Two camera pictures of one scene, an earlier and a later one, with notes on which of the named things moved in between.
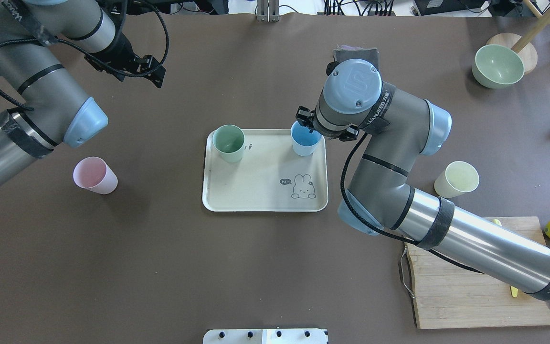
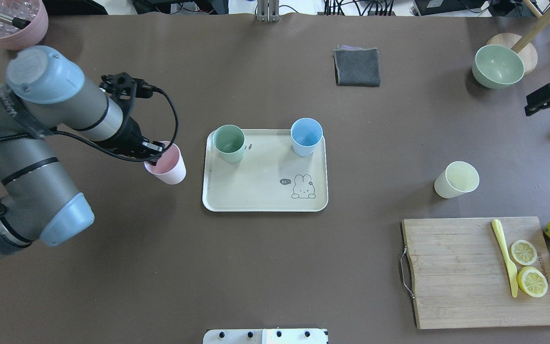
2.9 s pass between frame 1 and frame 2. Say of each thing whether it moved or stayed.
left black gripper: moved
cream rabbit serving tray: stayed
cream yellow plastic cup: stayed
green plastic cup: stayed
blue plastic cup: stayed
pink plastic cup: moved
